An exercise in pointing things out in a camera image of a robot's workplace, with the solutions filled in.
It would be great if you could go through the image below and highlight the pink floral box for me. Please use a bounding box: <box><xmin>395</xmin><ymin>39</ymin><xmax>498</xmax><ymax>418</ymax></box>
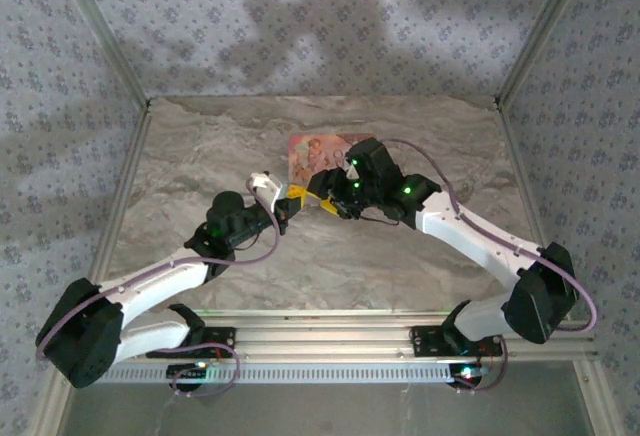
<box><xmin>286</xmin><ymin>132</ymin><xmax>377</xmax><ymax>185</ymax></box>

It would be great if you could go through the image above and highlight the left controller board with LED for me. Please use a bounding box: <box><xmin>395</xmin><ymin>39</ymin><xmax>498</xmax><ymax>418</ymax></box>
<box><xmin>166</xmin><ymin>361</ymin><xmax>211</xmax><ymax>381</ymax></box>

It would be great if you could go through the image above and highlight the controller board with led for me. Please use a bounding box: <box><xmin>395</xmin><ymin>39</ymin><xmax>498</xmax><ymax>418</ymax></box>
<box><xmin>448</xmin><ymin>363</ymin><xmax>490</xmax><ymax>388</ymax></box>
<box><xmin>166</xmin><ymin>361</ymin><xmax>211</xmax><ymax>381</ymax></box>

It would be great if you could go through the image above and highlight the right controller board with LED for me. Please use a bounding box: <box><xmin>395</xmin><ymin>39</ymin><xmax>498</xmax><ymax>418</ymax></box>
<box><xmin>448</xmin><ymin>363</ymin><xmax>490</xmax><ymax>388</ymax></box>

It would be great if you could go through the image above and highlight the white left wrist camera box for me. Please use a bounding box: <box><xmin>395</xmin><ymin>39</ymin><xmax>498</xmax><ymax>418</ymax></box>
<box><xmin>248</xmin><ymin>170</ymin><xmax>285</xmax><ymax>210</ymax></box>

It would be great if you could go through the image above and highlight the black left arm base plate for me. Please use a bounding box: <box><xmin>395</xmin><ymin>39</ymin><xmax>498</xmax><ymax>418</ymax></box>
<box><xmin>147</xmin><ymin>324</ymin><xmax>237</xmax><ymax>360</ymax></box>

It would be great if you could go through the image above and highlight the aluminium table side rail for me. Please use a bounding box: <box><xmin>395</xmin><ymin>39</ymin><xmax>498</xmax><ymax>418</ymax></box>
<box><xmin>494</xmin><ymin>100</ymin><xmax>626</xmax><ymax>436</ymax></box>
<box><xmin>27</xmin><ymin>100</ymin><xmax>154</xmax><ymax>436</ymax></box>

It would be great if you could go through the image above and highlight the aluminium mounting rail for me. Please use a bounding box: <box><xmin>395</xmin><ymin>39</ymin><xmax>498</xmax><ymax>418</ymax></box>
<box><xmin>194</xmin><ymin>309</ymin><xmax>599</xmax><ymax>361</ymax></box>

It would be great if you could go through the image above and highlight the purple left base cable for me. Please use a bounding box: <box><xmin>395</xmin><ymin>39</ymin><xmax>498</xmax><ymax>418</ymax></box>
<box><xmin>169</xmin><ymin>343</ymin><xmax>242</xmax><ymax>400</ymax></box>

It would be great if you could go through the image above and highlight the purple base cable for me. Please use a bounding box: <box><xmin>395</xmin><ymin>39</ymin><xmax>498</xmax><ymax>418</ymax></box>
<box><xmin>169</xmin><ymin>343</ymin><xmax>242</xmax><ymax>400</ymax></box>
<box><xmin>457</xmin><ymin>334</ymin><xmax>510</xmax><ymax>393</ymax></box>

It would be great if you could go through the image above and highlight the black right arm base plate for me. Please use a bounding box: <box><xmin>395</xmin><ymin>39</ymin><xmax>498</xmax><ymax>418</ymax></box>
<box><xmin>408</xmin><ymin>324</ymin><xmax>506</xmax><ymax>358</ymax></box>

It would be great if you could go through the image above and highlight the white slotted cable duct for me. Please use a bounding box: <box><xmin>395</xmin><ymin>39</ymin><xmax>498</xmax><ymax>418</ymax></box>
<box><xmin>107</xmin><ymin>361</ymin><xmax>484</xmax><ymax>386</ymax></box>

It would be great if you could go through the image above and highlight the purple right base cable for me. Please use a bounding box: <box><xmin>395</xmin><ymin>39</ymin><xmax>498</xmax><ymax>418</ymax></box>
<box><xmin>457</xmin><ymin>334</ymin><xmax>510</xmax><ymax>393</ymax></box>

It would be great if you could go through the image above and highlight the aluminium frame corner post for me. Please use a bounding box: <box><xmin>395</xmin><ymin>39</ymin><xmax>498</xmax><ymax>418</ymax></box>
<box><xmin>494</xmin><ymin>0</ymin><xmax>596</xmax><ymax>107</ymax></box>
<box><xmin>52</xmin><ymin>0</ymin><xmax>154</xmax><ymax>107</ymax></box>

